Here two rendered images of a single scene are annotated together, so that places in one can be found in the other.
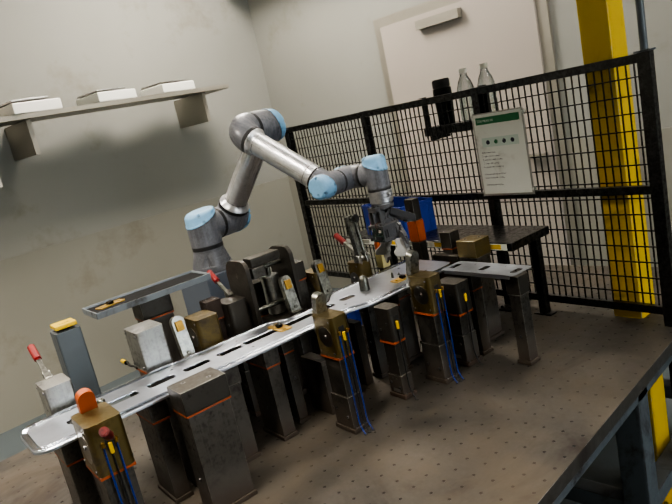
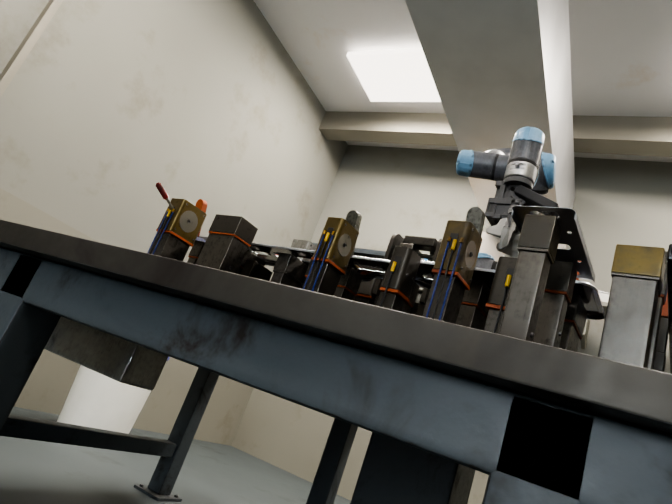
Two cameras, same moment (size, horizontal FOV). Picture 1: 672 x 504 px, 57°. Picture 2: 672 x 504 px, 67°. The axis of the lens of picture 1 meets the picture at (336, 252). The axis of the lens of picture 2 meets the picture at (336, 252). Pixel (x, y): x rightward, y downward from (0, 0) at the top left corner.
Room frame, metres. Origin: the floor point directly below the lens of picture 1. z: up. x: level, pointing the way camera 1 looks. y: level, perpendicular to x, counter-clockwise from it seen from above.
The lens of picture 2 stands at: (1.31, -1.17, 0.58)
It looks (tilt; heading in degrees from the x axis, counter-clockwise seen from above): 17 degrees up; 74
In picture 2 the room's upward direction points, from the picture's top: 20 degrees clockwise
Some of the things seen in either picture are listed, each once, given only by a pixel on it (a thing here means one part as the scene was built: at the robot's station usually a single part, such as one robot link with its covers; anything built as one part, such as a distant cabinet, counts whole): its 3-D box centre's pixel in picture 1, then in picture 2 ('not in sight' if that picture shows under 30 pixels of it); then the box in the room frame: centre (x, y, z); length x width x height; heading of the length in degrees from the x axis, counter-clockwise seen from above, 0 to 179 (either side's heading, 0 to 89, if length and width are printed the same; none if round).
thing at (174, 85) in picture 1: (167, 88); not in sight; (4.86, 0.97, 2.00); 0.33 x 0.31 x 0.08; 133
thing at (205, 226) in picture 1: (204, 226); (477, 271); (2.32, 0.46, 1.27); 0.13 x 0.12 x 0.14; 141
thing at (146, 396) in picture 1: (275, 332); (344, 264); (1.73, 0.22, 1.00); 1.38 x 0.22 x 0.02; 126
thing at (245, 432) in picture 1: (231, 407); (280, 302); (1.63, 0.38, 0.84); 0.12 x 0.05 x 0.29; 36
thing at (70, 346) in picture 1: (87, 398); not in sight; (1.73, 0.80, 0.92); 0.08 x 0.08 x 0.44; 36
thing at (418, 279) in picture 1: (436, 328); (441, 301); (1.81, -0.25, 0.87); 0.12 x 0.07 x 0.35; 36
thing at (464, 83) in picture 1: (466, 94); not in sight; (2.49, -0.63, 1.53); 0.07 x 0.07 x 0.20
